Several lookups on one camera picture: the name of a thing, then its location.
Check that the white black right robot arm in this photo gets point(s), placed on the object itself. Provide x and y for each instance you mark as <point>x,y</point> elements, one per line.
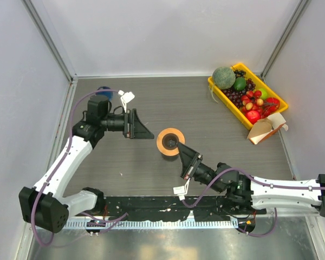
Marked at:
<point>246,190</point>

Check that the green netted melon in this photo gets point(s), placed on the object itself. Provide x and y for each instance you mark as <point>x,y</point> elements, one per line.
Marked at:
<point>223,77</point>

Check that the blue ribbed glass dripper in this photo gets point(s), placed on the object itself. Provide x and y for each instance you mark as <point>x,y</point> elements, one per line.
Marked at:
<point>106,91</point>

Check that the green lime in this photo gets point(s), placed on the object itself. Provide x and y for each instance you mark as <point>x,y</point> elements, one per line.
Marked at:
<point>239,84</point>

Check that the red apple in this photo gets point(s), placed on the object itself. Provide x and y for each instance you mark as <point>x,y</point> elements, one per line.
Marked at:
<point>253,116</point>

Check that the yellow plastic fruit tray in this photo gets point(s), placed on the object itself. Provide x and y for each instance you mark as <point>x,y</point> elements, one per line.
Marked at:
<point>217,94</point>

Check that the white slotted cable duct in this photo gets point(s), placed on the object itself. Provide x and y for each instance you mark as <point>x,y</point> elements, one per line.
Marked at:
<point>190,223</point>

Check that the green apple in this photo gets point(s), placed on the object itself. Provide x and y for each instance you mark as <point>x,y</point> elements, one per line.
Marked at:
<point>264,94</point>

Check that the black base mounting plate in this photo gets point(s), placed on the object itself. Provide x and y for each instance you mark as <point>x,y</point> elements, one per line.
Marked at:
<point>170,209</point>

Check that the red tomato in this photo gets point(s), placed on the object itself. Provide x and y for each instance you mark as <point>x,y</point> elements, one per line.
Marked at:
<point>271,104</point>

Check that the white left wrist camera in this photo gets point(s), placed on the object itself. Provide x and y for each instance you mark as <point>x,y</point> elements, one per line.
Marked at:
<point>125,98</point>

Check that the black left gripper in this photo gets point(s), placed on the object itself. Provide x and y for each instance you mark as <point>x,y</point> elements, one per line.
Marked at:
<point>135,129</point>

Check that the dark purple grape bunch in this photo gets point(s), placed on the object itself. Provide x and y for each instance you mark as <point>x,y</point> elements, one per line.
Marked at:
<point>235,97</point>

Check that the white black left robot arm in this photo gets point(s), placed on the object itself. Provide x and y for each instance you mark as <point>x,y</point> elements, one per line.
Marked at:
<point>44,205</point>

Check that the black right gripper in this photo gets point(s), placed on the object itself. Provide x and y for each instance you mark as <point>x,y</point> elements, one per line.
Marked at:
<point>191,160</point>

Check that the wooden ring dripper holder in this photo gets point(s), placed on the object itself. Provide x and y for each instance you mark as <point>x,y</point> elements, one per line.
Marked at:
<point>168,139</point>

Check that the black grape cluster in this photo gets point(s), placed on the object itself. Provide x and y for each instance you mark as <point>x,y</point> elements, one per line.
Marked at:
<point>239,73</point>

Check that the glass coffee carafe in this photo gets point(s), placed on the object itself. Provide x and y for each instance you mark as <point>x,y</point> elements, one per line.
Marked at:
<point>170,158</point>

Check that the red yellow cherries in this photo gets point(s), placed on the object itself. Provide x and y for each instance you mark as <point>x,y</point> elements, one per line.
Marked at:
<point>252,101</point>

